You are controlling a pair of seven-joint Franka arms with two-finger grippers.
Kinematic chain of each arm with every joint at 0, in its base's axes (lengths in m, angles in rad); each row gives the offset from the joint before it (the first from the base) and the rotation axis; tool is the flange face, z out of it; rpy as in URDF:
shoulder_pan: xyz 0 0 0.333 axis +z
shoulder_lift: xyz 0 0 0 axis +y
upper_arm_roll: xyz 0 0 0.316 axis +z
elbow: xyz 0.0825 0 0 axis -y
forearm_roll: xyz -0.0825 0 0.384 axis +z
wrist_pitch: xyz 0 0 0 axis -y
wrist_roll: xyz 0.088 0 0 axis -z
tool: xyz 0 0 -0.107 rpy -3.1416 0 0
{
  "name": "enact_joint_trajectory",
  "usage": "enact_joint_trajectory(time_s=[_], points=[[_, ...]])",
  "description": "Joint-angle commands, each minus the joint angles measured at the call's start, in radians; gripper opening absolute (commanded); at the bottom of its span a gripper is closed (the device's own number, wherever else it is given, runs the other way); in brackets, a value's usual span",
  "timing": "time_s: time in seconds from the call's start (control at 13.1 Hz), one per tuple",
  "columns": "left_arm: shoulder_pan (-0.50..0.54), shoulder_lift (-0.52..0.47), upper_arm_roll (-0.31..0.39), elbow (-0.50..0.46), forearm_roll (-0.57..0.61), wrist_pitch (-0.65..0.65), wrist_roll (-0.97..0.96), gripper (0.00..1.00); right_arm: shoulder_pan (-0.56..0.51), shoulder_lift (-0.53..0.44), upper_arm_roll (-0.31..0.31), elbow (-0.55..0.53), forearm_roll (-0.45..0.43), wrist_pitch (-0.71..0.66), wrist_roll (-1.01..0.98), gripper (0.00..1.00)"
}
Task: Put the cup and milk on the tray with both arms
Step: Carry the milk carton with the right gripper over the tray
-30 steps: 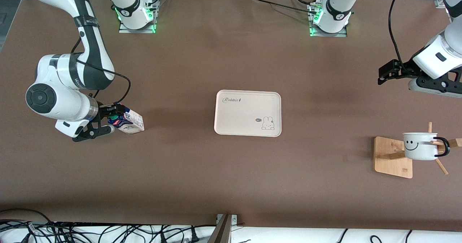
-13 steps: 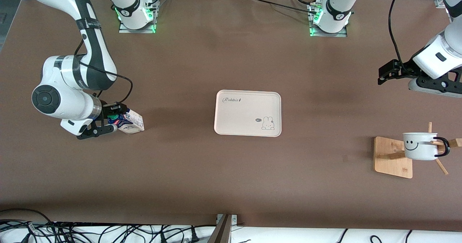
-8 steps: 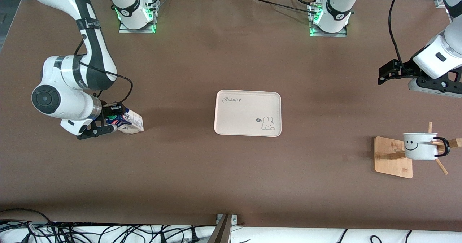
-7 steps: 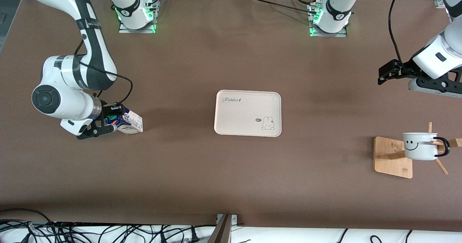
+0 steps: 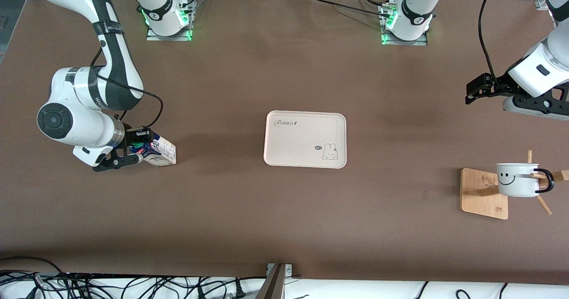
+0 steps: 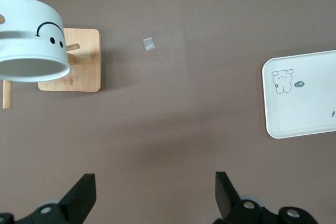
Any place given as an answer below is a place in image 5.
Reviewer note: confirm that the white rabbit print tray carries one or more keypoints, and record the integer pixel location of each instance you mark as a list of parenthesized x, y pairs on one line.
[(302, 139)]

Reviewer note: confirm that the aluminium profile post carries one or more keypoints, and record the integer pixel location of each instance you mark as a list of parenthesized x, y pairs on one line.
[(275, 285)]

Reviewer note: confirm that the blue white milk carton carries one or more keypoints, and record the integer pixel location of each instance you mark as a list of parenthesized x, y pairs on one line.
[(162, 152)]

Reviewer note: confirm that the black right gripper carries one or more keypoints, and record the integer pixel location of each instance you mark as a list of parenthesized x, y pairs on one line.
[(131, 137)]

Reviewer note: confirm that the wooden mug stand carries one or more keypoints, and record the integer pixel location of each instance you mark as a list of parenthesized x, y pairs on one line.
[(482, 205)]

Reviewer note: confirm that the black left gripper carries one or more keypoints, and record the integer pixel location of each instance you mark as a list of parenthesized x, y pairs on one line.
[(499, 85)]

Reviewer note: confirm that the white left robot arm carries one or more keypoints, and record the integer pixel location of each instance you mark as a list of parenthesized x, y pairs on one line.
[(524, 79)]

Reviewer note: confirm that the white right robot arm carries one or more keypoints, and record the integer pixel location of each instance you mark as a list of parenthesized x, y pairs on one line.
[(89, 125)]

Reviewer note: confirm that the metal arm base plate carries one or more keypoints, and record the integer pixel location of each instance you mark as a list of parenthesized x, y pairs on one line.
[(418, 43), (155, 37)]

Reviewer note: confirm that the metal corner bracket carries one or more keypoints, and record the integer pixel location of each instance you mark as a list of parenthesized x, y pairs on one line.
[(541, 1)]

